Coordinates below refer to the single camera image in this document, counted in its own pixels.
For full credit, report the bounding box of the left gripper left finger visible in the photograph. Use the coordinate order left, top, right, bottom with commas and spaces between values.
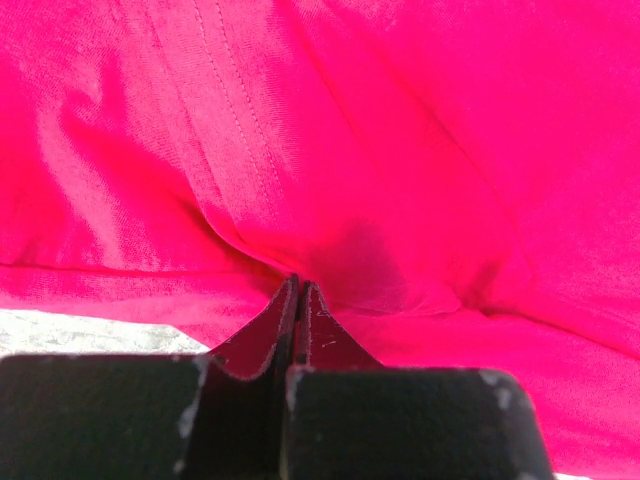
1, 277, 299, 479

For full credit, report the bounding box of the red t-shirt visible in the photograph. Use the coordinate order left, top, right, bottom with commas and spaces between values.
1, 1, 639, 479

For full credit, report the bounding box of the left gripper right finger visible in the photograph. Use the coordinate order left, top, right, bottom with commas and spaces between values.
280, 283, 553, 480

